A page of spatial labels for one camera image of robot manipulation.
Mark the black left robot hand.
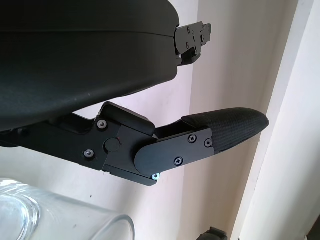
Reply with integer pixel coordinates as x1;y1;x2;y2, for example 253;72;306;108
0;0;270;188

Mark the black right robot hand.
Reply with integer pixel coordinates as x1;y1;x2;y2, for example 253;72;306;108
199;226;228;240

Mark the clear glass cup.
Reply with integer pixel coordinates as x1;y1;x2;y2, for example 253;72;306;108
0;177;136;240

